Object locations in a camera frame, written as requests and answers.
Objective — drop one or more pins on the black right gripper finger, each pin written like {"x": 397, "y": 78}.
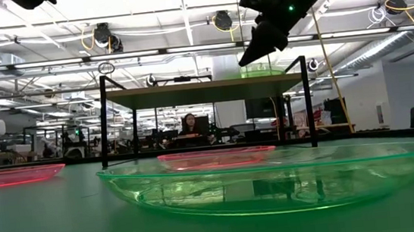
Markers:
{"x": 266, "y": 41}

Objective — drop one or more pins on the transparent pink plastic plate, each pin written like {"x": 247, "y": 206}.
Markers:
{"x": 15, "y": 176}
{"x": 214, "y": 153}

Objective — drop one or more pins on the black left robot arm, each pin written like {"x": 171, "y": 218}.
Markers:
{"x": 32, "y": 0}

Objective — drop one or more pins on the black monitor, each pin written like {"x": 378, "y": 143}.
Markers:
{"x": 259, "y": 108}

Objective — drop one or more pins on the person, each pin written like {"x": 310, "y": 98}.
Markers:
{"x": 191, "y": 127}

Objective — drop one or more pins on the green table mat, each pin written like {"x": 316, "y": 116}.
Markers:
{"x": 50, "y": 230}

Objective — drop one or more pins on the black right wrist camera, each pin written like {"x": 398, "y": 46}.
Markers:
{"x": 257, "y": 0}

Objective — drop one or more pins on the wooden shelf black metal frame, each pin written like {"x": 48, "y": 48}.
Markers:
{"x": 204, "y": 92}

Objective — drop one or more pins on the black robot workstation frame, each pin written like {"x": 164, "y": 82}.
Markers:
{"x": 69, "y": 144}

